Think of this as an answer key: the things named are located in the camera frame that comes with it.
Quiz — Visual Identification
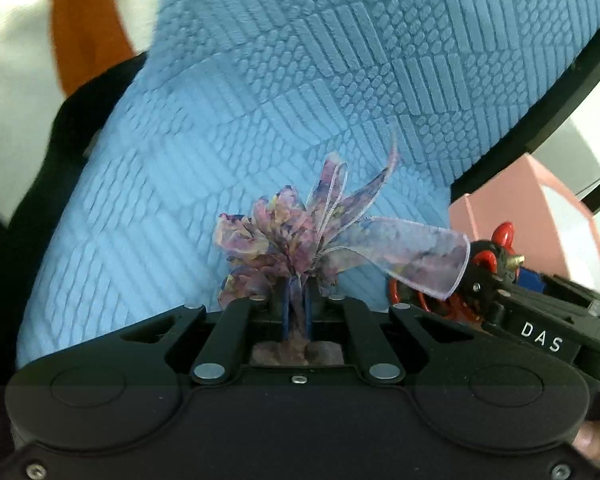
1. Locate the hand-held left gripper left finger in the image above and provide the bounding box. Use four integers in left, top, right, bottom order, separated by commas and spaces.
117, 296, 292, 387

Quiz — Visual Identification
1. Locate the striped fleece blanket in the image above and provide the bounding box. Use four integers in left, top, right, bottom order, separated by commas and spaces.
0, 0, 167, 228

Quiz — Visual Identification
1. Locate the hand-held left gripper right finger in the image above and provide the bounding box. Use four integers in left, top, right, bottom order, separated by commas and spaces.
300, 295, 481, 387

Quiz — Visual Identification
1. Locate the pink cardboard box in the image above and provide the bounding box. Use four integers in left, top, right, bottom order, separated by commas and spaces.
449, 153, 600, 301

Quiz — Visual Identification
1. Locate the purple ribbon bow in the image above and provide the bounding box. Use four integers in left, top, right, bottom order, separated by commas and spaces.
216, 129, 472, 367

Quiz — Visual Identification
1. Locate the red demon mask toy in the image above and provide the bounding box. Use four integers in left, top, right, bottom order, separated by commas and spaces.
387, 222, 527, 324

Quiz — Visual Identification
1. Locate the person's right hand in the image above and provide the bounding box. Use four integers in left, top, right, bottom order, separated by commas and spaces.
571, 420, 600, 464

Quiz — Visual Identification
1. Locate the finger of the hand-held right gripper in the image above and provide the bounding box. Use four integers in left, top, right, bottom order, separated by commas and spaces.
461, 241, 548, 322

